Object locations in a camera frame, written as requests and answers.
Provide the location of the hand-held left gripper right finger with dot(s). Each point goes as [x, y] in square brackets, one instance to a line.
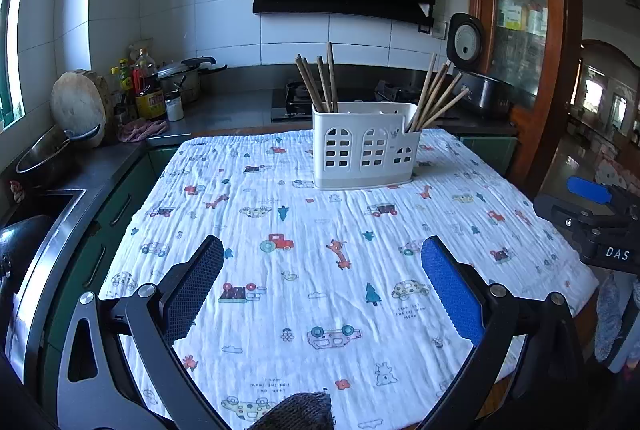
[450, 290]

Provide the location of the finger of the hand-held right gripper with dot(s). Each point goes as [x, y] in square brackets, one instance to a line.
[590, 190]
[560, 215]

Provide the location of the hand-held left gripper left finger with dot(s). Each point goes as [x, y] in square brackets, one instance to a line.
[195, 290]

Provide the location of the white plastic utensil holder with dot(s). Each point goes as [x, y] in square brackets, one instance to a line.
[355, 177]

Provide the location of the green base cabinet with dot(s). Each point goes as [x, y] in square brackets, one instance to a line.
[125, 200]

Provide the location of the white cartoon printed cloth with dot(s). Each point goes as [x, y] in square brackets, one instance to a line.
[300, 220]

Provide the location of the wooden glass door cabinet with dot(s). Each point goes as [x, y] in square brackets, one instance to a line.
[560, 60]

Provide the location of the grey knit garment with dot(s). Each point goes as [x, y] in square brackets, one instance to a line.
[300, 412]

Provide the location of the kitchen sink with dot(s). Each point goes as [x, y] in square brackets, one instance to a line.
[50, 205]

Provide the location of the pink rag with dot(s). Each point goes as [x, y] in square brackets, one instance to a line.
[142, 130]

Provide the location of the dark kitchen counter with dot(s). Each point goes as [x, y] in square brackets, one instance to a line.
[225, 115]

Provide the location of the small white jar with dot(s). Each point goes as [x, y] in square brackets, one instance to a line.
[175, 110]

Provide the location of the row of small boxes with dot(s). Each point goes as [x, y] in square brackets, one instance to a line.
[522, 15]

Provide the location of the large cooking oil bottle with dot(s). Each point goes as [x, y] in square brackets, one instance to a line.
[150, 103]

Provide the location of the black rice cooker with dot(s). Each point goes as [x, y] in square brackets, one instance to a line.
[465, 40]

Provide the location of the metal pot with lid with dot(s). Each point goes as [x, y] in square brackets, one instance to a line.
[180, 83]

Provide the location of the black gas stove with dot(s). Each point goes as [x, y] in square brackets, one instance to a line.
[290, 103]

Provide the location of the round wooden cutting board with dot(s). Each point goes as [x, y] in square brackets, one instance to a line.
[77, 103]

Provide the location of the green capped sauce bottle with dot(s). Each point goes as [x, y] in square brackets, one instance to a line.
[126, 78]

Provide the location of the window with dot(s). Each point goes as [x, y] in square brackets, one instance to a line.
[12, 35]

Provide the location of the wall outlet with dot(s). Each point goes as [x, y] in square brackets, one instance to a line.
[440, 29]

